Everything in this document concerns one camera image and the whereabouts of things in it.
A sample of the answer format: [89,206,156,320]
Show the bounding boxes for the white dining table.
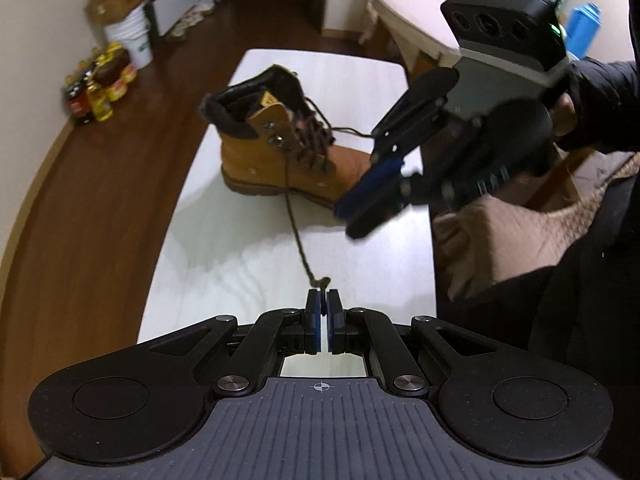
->
[370,0,461,70]

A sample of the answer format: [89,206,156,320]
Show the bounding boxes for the white plastic bucket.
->
[104,6,153,70]

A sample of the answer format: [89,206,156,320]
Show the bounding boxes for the person's right hand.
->
[550,92,580,152]

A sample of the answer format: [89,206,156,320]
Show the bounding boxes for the tan leather boot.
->
[200,65,370,208]

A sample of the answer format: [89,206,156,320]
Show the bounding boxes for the blue thermos jug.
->
[565,2,601,58]

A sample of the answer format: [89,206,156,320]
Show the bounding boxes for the person's right forearm sleeve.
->
[559,58,639,154]

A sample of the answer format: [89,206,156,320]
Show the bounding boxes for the dark brown shoelace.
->
[284,96,372,292]

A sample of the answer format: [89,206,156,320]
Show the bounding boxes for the cooking oil bottles cluster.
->
[61,41,138,125]

